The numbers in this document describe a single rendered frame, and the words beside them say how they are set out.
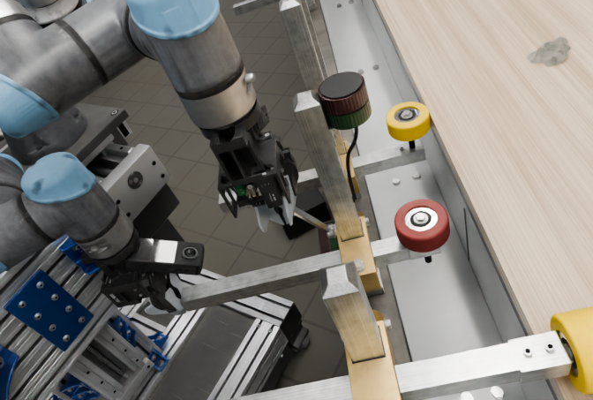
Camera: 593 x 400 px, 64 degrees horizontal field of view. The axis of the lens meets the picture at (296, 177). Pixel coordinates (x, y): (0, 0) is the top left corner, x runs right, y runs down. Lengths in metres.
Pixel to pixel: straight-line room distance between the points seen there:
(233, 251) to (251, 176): 1.54
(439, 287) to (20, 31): 0.81
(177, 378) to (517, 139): 1.18
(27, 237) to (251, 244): 1.44
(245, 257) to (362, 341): 1.51
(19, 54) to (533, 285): 0.63
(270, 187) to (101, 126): 0.54
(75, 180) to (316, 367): 1.19
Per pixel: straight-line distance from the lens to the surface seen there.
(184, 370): 1.60
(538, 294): 0.68
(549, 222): 0.74
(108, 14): 0.53
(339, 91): 0.60
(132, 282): 0.78
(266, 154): 0.55
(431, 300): 0.99
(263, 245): 2.01
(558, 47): 1.04
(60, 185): 0.65
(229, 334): 1.58
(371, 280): 0.75
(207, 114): 0.49
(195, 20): 0.45
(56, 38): 0.53
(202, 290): 0.84
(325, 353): 1.68
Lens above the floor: 1.48
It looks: 42 degrees down
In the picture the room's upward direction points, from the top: 23 degrees counter-clockwise
